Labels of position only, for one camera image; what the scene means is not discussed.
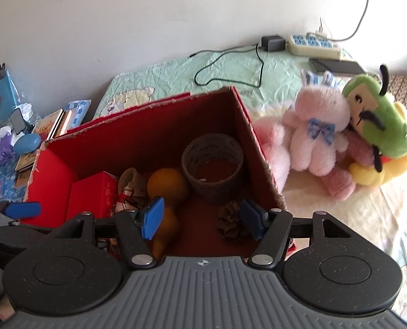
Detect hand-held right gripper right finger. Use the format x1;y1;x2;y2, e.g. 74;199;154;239
239;198;353;270

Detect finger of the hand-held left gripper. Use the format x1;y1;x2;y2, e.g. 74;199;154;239
0;202;43;219

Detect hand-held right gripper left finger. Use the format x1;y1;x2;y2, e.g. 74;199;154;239
52;196;165;270

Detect brown pine cone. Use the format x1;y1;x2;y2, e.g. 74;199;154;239
217;202;252;242

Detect orange gourd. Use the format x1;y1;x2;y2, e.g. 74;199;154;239
147;167;189;259

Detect red white tasselled charm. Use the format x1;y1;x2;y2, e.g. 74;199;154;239
114;167;149;220

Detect grey printed tape roll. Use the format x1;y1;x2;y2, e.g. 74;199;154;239
181;134;245;206

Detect red gift box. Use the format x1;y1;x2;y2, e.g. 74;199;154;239
66;171;120;222

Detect red cardboard box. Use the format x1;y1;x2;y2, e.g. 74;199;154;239
18;86;296;251

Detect blue checkered cloth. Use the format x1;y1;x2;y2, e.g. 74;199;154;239
0;158;36;201

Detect purple toy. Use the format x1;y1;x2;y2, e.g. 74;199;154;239
0;135;17;163

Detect blue glasses case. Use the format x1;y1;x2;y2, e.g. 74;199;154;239
13;133;41;154

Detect large pink plush toy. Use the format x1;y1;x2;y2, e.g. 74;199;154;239
253;117;375;202

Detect white crumpled plastic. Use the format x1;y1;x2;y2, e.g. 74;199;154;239
0;125;17;141

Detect red orange cover book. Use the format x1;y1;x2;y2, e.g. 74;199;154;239
15;109;65;172

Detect small standing mirror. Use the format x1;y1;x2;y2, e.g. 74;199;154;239
10;107;26;135

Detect stack of books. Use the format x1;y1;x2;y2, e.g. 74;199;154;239
16;110;75;182

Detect pink plush bunny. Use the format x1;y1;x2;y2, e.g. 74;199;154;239
282;69;351;176

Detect light blue tissue packet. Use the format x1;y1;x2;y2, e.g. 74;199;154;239
68;100;92;127

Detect light blue clipped notebook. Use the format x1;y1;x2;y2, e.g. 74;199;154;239
0;63;19;117

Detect light green printed quilt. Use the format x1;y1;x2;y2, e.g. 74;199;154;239
95;43;355;124

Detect green plush toy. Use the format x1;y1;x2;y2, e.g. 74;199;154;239
341;64;407;174

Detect black power bank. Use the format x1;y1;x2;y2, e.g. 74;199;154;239
309;58;366;75

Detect black power adapter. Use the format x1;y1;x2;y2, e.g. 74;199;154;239
261;35;286;52

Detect white blue power strip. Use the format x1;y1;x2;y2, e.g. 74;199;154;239
286;33;343;58

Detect white charger plug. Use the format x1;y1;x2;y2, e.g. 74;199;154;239
306;19;332;40

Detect black adapter cable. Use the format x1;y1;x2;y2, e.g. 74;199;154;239
189;44;265;89

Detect white power strip cable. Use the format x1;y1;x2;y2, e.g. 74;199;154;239
327;0;370;41

